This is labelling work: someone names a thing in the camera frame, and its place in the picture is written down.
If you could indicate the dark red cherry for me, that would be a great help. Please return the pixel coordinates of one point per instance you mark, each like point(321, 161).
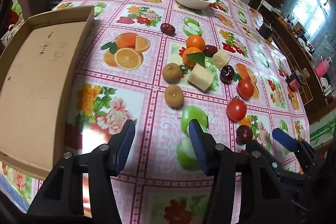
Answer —
point(227, 74)
point(244, 134)

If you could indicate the dark wooden cabinet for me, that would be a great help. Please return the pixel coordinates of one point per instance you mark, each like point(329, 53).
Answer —
point(309, 98)

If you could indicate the red jujube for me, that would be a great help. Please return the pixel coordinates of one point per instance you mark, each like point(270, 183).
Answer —
point(167, 29)
point(210, 50)

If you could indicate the pink container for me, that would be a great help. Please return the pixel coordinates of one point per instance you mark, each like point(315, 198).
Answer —
point(322, 68)

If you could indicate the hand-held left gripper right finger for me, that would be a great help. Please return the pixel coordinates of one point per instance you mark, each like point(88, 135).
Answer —
point(197, 146)

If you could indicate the floral fruit print tablecloth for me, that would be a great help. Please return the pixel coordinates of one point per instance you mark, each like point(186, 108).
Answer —
point(157, 113)

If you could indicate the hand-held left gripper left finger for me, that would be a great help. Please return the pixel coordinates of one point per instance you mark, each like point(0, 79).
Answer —
point(125, 146)

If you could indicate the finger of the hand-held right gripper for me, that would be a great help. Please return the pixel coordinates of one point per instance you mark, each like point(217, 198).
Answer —
point(284, 138)
point(273, 164)

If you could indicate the small yellow green object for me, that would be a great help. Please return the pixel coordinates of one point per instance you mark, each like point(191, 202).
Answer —
point(269, 39)

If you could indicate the red tomato with stem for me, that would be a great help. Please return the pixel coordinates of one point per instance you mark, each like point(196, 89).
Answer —
point(236, 109)

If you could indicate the large pale yellow chunk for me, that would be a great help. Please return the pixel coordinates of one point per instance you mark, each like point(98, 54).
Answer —
point(201, 77)

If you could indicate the orange with green leaf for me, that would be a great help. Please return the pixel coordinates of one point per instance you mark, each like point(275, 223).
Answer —
point(191, 55)

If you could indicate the brown longan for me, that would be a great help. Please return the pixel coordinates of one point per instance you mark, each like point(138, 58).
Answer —
point(172, 72)
point(174, 96)

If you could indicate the small pale yellow chunk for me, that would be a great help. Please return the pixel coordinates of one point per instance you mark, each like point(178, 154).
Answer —
point(221, 59)

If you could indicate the small black container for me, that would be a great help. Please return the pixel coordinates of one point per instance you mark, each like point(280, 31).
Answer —
point(266, 29)

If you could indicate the shallow cardboard box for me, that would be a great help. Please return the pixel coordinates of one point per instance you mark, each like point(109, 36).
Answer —
point(34, 69)

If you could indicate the plain orange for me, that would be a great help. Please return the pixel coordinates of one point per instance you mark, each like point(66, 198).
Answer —
point(195, 42)

